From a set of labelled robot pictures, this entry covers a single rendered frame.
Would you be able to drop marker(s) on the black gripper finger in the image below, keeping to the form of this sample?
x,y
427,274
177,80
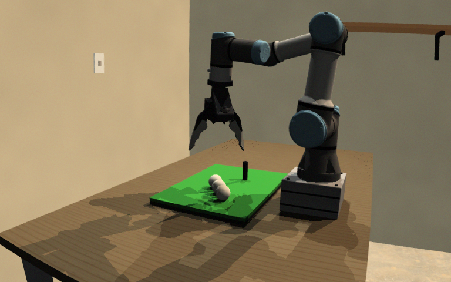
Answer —
x,y
200,126
235,126

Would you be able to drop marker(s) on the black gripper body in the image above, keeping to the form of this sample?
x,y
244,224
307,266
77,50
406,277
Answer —
x,y
209,103

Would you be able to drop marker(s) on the cream ball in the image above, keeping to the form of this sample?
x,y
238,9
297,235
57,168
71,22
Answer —
x,y
214,178
216,184

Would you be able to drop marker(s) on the cream sphere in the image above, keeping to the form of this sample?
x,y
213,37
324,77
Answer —
x,y
222,192

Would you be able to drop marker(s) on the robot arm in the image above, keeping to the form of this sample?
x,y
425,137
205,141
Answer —
x,y
317,119

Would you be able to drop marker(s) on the green golf mat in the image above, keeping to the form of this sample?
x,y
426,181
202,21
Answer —
x,y
194,195

